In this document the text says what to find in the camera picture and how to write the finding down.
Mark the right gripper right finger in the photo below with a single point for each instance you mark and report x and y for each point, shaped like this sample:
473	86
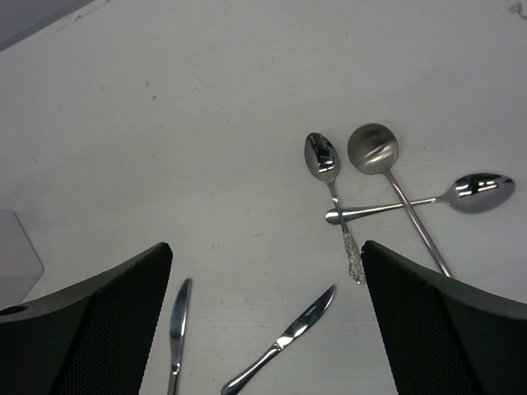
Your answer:
441	335

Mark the large steel spoon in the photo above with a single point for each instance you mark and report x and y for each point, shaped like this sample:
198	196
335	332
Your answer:
373	149

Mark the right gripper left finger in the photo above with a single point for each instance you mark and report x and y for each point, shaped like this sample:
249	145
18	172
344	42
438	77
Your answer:
93	337

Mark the crosswise steel spoon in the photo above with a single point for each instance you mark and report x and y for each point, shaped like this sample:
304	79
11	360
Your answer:
470	194

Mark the steel knife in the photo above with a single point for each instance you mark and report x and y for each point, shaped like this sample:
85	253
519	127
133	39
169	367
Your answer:
178	320
296	329

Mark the small ornate steel spoon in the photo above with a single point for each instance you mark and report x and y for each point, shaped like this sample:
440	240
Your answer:
323	162

